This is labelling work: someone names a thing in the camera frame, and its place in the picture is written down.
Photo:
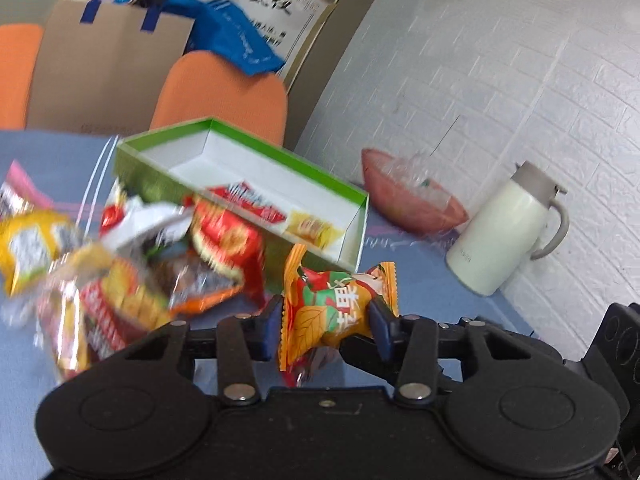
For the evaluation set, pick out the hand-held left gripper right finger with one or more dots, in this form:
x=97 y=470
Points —
x=381 y=332

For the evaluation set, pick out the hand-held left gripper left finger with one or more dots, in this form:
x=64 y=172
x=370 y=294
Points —
x=274 y=327

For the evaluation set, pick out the orange green leaf snack packet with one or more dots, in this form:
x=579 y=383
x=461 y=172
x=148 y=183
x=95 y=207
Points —
x=325 y=310

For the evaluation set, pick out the small yellow snack packet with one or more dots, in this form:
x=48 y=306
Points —
x=312 y=227

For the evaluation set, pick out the red snack packet white print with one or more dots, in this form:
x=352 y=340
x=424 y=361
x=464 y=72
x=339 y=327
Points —
x=250 y=202

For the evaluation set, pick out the green cardboard box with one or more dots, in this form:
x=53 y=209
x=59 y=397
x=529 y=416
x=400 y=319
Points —
x=150 y=175

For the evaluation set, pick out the large yellow snack packet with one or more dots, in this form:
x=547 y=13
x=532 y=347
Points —
x=35 y=250

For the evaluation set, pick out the blue tablecloth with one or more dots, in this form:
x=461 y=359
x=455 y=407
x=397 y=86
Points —
x=425 y=280

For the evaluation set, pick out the round red snack packet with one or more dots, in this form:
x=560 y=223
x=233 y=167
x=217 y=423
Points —
x=225 y=240

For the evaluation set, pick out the red plastic basin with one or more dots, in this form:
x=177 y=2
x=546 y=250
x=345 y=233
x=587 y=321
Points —
x=400 y=200

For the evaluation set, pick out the white thermos jug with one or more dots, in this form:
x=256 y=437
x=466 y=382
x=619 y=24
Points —
x=500 y=230

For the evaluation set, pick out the yellow red snack packet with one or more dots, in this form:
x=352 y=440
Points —
x=110 y=300

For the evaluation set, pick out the red and white snack packet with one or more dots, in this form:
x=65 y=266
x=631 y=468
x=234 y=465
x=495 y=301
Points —
x=145 y=220

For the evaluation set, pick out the orange chair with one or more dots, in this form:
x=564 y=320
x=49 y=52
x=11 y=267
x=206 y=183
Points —
x=220 y=95
x=15 y=75

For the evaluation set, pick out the pink snack packet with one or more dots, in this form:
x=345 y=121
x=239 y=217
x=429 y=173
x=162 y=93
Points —
x=22 y=185

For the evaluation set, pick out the blue plastic bag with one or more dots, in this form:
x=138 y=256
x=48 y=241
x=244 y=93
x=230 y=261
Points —
x=235 y=35

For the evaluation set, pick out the brown cardboard box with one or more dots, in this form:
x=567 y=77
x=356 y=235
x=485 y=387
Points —
x=100 y=70

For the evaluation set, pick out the framed calligraphy sign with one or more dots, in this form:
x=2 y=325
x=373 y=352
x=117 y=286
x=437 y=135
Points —
x=280 y=5

